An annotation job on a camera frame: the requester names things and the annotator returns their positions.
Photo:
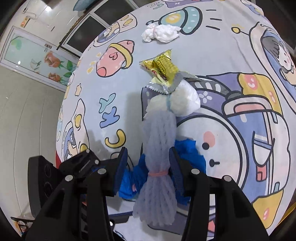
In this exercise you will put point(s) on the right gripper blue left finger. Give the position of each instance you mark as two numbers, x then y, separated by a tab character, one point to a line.
120	164

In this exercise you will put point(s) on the lavender foam net bundle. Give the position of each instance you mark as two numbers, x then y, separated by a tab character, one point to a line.
156	203

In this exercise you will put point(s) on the silver foil wrapper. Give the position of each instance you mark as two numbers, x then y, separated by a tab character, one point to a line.
166	85

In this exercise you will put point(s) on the flower painted glass door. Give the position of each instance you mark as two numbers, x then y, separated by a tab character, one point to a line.
35	58

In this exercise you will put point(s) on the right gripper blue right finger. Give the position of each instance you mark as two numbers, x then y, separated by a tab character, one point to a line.
175	163

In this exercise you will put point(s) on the blue plastic basket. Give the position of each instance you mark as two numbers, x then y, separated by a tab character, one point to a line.
82	5

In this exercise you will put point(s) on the cartoon printed tablecloth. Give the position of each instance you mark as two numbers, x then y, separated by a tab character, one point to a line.
220	66

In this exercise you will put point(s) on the blue plastic bag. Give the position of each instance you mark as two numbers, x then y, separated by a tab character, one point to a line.
133	180

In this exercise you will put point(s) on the white tissue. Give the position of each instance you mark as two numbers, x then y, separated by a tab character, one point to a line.
162	33

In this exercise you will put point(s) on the yellow snack wrapper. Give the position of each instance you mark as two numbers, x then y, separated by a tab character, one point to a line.
161	63

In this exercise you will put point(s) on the white plastic bag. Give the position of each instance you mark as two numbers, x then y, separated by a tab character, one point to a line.
181	102

